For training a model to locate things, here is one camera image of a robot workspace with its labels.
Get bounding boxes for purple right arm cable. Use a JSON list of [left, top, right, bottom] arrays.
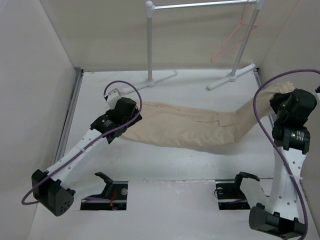
[[252, 68, 320, 237]]

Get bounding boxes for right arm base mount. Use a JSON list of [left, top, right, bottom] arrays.
[[213, 181, 251, 211]]

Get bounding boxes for pink wire hanger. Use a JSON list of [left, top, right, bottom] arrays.
[[210, 0, 255, 64]]

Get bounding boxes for beige cargo trousers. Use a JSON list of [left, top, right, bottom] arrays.
[[121, 81, 295, 150]]

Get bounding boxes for aluminium table rail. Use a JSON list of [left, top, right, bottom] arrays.
[[50, 67, 84, 165], [253, 70, 276, 131]]

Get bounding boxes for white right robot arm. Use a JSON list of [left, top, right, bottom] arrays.
[[231, 89, 317, 240]]

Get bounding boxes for aluminium right table rail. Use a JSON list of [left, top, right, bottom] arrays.
[[253, 70, 276, 131]]

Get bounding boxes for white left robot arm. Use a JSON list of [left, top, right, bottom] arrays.
[[31, 97, 142, 217]]

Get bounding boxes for aluminium left table rail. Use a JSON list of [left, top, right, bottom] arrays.
[[50, 67, 84, 165]]

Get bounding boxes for white clothes rack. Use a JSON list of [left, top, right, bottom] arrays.
[[120, 0, 265, 91]]

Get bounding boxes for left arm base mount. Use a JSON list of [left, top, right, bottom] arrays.
[[80, 181, 129, 211]]

